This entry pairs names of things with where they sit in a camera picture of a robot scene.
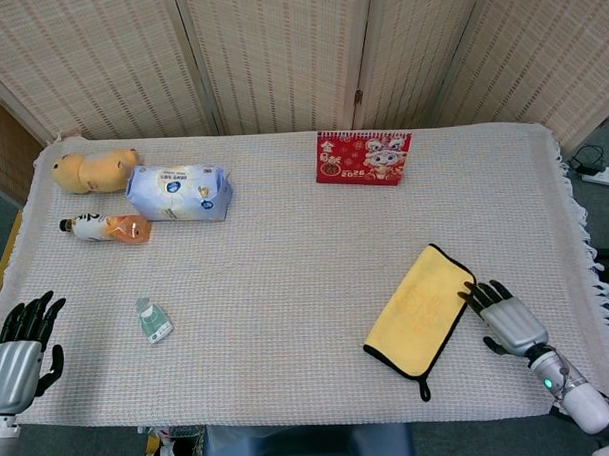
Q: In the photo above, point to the orange drink bottle white label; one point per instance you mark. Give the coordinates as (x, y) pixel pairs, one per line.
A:
(109, 229)

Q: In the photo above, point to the yellow plush toy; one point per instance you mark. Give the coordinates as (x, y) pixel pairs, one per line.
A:
(95, 172)

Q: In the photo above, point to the red 2026 desk calendar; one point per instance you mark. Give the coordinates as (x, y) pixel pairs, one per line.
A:
(352, 161)

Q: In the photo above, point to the beige woven tablecloth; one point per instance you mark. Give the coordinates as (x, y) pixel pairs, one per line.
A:
(286, 288)

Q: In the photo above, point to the yellow microfiber cloth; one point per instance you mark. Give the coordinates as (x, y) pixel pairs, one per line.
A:
(417, 314)

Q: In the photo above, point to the white power strip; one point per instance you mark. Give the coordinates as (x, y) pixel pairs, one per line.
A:
(603, 177)

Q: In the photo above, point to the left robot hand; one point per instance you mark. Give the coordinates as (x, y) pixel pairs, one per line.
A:
(14, 363)

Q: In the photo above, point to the beige woven folding screen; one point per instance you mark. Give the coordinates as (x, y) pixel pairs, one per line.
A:
(278, 54)

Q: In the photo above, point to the small green-white tissue packet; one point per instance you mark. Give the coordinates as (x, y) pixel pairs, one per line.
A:
(154, 323)

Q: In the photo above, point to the blue-gray robot torso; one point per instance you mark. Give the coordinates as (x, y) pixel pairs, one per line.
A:
(302, 448)

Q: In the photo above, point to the large blue-white tissue pack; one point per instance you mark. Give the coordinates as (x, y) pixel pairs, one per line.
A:
(178, 192)

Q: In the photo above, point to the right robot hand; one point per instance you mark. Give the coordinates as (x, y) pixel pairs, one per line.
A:
(513, 321)

